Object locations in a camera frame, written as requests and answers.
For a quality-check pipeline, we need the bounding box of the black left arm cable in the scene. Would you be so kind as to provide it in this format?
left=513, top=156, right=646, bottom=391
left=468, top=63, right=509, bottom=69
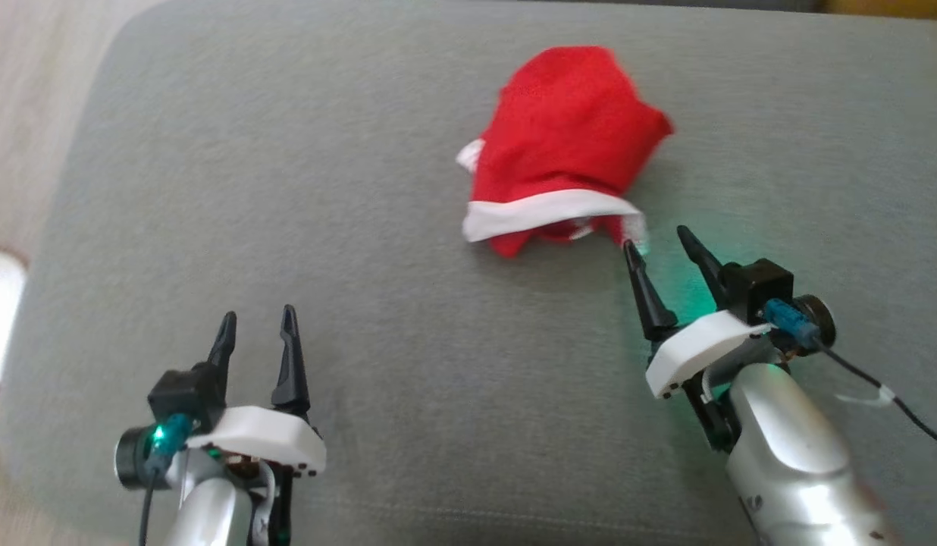
left=138, top=463, right=160, bottom=546

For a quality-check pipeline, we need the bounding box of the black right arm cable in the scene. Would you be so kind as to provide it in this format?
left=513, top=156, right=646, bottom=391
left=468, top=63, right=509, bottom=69
left=816, top=343, right=937, bottom=456

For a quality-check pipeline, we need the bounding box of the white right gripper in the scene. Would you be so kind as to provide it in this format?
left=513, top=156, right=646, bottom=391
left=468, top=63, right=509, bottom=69
left=622, top=225, right=772, bottom=453

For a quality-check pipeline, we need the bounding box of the red and white jersey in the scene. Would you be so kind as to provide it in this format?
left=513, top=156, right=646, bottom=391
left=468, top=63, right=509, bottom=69
left=455, top=45, right=675, bottom=259

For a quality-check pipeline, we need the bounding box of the grey fabric sofa seat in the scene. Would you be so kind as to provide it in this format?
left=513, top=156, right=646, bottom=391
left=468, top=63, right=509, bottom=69
left=0, top=0, right=937, bottom=546

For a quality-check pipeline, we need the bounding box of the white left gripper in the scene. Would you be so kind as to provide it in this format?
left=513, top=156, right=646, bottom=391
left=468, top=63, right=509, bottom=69
left=186, top=305, right=327, bottom=545

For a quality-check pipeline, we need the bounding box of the white cable tie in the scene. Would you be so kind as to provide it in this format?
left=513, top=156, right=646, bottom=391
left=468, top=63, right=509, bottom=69
left=834, top=384, right=896, bottom=408

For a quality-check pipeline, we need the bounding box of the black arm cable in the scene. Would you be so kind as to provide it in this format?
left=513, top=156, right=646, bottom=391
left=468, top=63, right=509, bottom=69
left=138, top=463, right=160, bottom=546
left=816, top=343, right=937, bottom=456

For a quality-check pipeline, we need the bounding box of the large yellow cushion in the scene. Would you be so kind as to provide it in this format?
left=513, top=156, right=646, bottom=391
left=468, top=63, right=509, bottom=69
left=821, top=0, right=937, bottom=20

